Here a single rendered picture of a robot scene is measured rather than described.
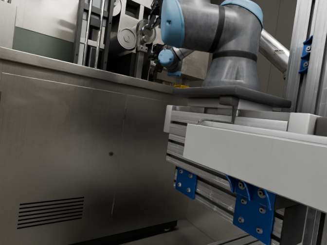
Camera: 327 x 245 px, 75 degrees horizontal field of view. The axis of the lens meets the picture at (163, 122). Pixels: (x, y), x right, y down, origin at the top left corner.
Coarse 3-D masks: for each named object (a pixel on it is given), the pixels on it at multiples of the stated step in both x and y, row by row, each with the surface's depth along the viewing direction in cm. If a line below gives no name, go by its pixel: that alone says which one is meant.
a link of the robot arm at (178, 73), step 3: (180, 63) 114; (177, 66) 110; (180, 66) 114; (174, 69) 110; (177, 69) 112; (180, 69) 115; (168, 72) 115; (171, 72) 114; (174, 72) 114; (177, 72) 114; (180, 72) 116; (168, 75) 116; (171, 75) 115; (174, 75) 114; (177, 75) 114; (180, 75) 116
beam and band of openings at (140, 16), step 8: (128, 0) 164; (136, 0) 165; (144, 0) 168; (152, 0) 173; (128, 8) 170; (136, 8) 173; (144, 8) 173; (128, 16) 163; (136, 16) 172; (144, 16) 178; (160, 24) 187
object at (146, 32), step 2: (144, 26) 132; (146, 26) 133; (142, 28) 132; (144, 28) 132; (146, 28) 133; (148, 28) 134; (142, 30) 132; (144, 30) 132; (146, 30) 133; (148, 30) 134; (150, 30) 135; (152, 30) 135; (142, 32) 133; (144, 32) 132; (146, 32) 134; (148, 32) 134; (150, 32) 135; (152, 32) 136; (142, 34) 134; (144, 34) 133; (146, 34) 133; (148, 34) 134; (150, 34) 135; (152, 34) 136; (150, 36) 135
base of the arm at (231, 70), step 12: (216, 60) 55; (228, 60) 52; (240, 60) 52; (252, 60) 53; (216, 72) 53; (228, 72) 51; (240, 72) 51; (252, 72) 52; (204, 84) 56; (216, 84) 52; (228, 84) 51; (240, 84) 50; (252, 84) 51
